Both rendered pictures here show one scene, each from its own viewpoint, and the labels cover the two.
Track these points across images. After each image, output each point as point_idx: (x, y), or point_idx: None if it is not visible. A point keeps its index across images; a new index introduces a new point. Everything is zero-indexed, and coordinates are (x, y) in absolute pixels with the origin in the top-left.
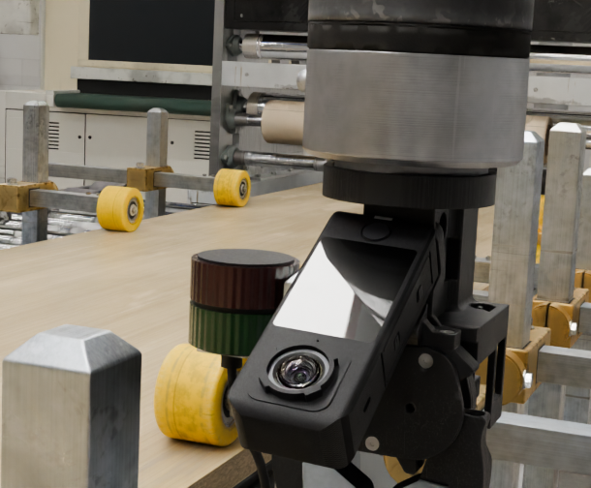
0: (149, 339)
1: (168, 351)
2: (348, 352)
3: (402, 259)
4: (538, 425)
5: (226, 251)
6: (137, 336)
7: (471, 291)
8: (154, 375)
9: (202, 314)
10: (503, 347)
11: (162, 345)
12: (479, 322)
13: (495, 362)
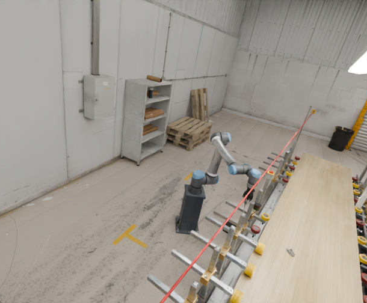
0: (277, 299)
1: (272, 290)
2: None
3: None
4: (228, 227)
5: (259, 205)
6: (280, 301)
7: (245, 193)
8: (270, 276)
9: None
10: (243, 194)
11: (274, 294)
12: (245, 190)
13: (243, 193)
